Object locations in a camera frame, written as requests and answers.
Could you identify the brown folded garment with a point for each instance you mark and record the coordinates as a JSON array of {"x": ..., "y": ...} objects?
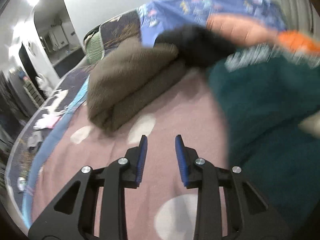
[{"x": 128, "y": 79}]

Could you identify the blue patterned duvet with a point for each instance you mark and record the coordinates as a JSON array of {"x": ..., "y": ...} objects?
[{"x": 160, "y": 15}]

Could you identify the green pillow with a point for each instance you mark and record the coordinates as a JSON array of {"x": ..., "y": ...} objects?
[{"x": 93, "y": 45}]

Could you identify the white curtain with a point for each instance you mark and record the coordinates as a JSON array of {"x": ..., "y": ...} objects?
[{"x": 300, "y": 15}]

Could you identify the pink polka dot blanket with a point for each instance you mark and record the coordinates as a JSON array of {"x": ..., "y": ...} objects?
[{"x": 161, "y": 208}]

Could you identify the dark green fleece jacket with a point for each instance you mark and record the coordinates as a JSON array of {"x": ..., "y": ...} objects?
[{"x": 265, "y": 93}]

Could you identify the black garment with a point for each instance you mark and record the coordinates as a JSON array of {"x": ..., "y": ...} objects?
[{"x": 197, "y": 46}]

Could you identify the blue striped bed sheet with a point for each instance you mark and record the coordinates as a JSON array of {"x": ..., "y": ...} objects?
[{"x": 39, "y": 137}]

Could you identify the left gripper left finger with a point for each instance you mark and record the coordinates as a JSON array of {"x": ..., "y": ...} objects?
[{"x": 92, "y": 204}]

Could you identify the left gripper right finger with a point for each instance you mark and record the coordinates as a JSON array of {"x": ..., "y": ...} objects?
[{"x": 228, "y": 205}]

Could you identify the pink quilted jacket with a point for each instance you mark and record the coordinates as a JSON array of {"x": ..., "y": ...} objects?
[{"x": 241, "y": 30}]

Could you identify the dark patterned pillow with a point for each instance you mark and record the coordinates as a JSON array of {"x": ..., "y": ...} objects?
[{"x": 118, "y": 29}]

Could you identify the orange puffer jacket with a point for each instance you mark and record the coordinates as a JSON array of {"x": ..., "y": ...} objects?
[{"x": 296, "y": 41}]

